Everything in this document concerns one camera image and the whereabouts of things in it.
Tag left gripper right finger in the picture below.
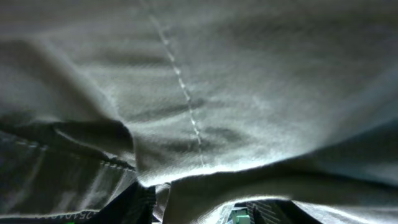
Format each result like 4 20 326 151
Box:
231 200 321 224

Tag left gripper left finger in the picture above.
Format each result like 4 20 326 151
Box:
84 182 155 224

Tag khaki green shorts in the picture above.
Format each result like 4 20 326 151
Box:
1 0 397 223

